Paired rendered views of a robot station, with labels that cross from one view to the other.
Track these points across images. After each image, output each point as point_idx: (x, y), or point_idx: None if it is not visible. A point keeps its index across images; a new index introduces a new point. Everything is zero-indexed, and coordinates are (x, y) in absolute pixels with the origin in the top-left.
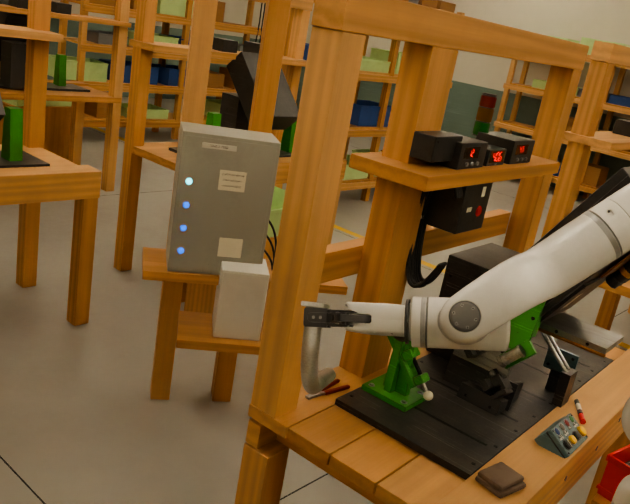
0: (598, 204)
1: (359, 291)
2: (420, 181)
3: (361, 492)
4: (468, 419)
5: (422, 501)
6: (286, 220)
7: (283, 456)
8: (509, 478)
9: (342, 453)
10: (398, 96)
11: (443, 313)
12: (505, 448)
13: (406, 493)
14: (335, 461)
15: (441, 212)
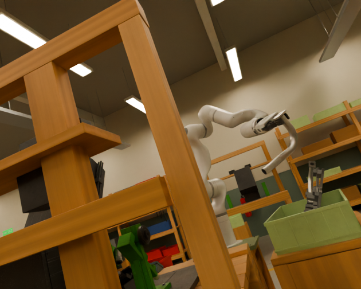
0: (215, 108)
1: (99, 247)
2: (118, 137)
3: None
4: (154, 282)
5: (239, 257)
6: (181, 129)
7: None
8: None
9: (238, 273)
10: (62, 94)
11: (267, 114)
12: (172, 270)
13: (240, 259)
14: (246, 273)
15: None
